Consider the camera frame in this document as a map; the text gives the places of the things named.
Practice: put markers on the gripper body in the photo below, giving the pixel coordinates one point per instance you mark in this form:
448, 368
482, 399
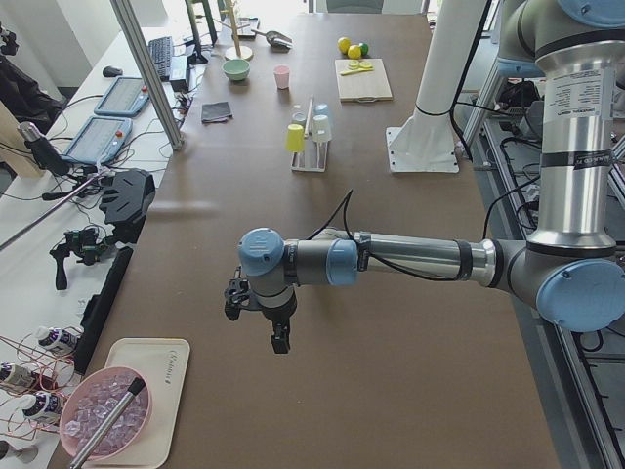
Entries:
276, 313

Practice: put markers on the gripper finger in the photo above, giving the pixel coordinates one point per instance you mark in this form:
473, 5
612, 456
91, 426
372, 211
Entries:
280, 338
232, 307

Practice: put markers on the pink cup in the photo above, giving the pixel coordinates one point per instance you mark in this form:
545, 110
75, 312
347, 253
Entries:
281, 74

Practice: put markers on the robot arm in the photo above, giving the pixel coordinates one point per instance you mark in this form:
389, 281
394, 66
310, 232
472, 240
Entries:
384, 318

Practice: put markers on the white cup holder rack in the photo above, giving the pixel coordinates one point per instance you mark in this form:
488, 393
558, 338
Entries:
314, 157

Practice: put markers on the yellow cup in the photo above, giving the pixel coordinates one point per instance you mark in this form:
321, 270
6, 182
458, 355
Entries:
295, 138

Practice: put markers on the cream white cup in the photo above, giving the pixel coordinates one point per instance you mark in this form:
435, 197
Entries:
321, 129

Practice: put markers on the grey cup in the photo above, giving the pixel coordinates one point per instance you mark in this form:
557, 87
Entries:
299, 118

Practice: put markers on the light blue cup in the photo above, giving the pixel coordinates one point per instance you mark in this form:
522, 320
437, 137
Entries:
322, 109

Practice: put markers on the cream tray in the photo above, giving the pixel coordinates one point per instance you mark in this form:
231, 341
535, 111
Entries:
162, 362

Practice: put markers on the metal black-tipped stirrer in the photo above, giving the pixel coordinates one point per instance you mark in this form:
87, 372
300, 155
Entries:
84, 453

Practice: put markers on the pink bowl of ice cubes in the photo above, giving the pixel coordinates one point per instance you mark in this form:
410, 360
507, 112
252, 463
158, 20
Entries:
93, 401

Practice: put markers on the grey cloth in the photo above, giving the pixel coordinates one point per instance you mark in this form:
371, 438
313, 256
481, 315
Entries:
215, 112

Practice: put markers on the blue teach pendant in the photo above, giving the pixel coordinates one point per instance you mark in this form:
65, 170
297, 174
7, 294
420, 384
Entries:
98, 141
125, 97

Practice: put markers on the green bowl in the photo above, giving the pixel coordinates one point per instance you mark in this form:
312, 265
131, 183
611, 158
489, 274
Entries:
236, 69

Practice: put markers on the wooden cutting board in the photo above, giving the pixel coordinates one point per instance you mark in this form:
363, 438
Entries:
363, 87

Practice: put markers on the wooden mug tree stand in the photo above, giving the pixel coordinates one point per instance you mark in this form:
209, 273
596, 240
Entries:
232, 24

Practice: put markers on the yellow plastic knife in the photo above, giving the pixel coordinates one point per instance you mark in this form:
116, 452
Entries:
348, 72

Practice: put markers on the black computer mouse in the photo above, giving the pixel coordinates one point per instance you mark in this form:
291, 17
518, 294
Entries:
111, 72

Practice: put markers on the black keyboard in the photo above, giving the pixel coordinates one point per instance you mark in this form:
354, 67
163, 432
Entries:
161, 51

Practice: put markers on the metal scoop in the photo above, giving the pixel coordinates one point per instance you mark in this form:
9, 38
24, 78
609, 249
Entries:
275, 39

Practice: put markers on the yellow lemon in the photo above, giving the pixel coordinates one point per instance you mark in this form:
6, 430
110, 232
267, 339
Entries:
354, 52
344, 44

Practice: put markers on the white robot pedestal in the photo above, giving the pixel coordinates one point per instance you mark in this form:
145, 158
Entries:
424, 143

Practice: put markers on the aluminium frame post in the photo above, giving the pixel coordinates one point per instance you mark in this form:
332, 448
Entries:
133, 33

